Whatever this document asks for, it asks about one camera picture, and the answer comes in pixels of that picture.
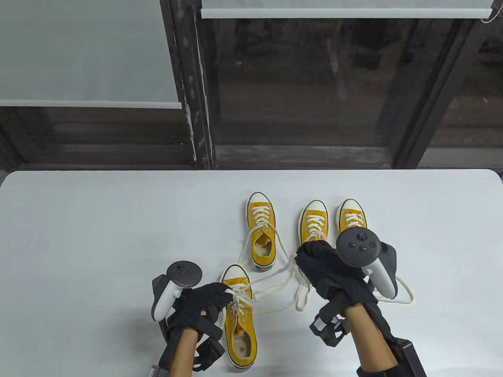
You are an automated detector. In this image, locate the person's right hand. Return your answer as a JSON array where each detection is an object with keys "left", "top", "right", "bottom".
[{"left": 295, "top": 240, "right": 378, "bottom": 311}]

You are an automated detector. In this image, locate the person's left hand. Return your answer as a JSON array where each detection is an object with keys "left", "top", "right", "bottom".
[{"left": 168, "top": 282, "right": 235, "bottom": 339}]

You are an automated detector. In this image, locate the person's right forearm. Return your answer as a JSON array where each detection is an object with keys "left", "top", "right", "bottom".
[{"left": 344, "top": 303, "right": 400, "bottom": 373}]

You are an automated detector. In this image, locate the person's left forearm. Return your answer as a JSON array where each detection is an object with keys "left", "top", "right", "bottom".
[{"left": 169, "top": 327, "right": 200, "bottom": 377}]

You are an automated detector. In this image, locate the white roller blind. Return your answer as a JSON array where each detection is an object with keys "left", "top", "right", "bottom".
[{"left": 201, "top": 0, "right": 494, "bottom": 19}]

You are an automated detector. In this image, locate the grey roller blind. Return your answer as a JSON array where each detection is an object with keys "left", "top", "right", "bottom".
[{"left": 0, "top": 0, "right": 182, "bottom": 109}]

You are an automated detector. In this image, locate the black glove cable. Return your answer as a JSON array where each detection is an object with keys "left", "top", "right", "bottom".
[
  {"left": 367, "top": 300, "right": 399, "bottom": 346},
  {"left": 159, "top": 310, "right": 175, "bottom": 366}
]

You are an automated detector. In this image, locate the black wrist camera rig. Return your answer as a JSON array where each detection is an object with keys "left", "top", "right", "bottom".
[
  {"left": 192, "top": 334, "right": 227, "bottom": 373},
  {"left": 309, "top": 300, "right": 349, "bottom": 349}
]

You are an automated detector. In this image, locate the black wrist strap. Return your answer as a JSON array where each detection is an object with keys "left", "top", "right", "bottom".
[{"left": 356, "top": 359, "right": 407, "bottom": 377}]

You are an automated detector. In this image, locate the dark window frame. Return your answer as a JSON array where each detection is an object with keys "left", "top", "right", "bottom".
[{"left": 0, "top": 0, "right": 503, "bottom": 170}]

